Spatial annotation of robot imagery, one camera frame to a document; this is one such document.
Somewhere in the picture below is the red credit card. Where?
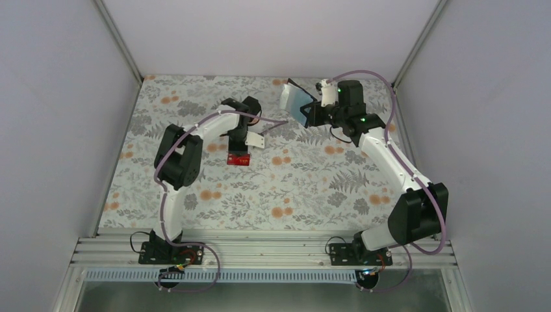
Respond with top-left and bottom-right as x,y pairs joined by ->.
226,153 -> 251,166

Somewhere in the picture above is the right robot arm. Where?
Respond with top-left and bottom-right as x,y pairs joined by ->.
301,79 -> 449,265

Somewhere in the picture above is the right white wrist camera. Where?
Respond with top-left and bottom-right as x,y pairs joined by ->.
316,79 -> 339,107

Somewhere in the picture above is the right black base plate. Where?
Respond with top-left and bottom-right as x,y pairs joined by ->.
326,243 -> 393,267

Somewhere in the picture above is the floral table mat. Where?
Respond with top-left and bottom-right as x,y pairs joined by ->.
99,75 -> 400,231

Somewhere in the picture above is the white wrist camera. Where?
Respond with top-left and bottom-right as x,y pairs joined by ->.
245,131 -> 265,149
316,79 -> 339,107

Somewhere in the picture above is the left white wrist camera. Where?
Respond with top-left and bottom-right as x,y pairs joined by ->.
245,131 -> 265,149

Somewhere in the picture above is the slotted cable duct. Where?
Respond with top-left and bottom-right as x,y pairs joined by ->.
84,268 -> 356,284

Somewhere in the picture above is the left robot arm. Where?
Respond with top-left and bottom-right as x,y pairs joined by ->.
139,96 -> 264,264

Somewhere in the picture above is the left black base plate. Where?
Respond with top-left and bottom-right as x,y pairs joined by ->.
138,242 -> 204,265

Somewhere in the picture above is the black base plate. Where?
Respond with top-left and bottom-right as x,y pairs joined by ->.
138,242 -> 204,265
326,243 -> 393,267

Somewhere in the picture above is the black leather card holder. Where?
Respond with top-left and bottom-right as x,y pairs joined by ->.
279,78 -> 317,128

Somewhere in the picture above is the aluminium mounting rail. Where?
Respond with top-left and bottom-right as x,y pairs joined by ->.
70,232 -> 457,269

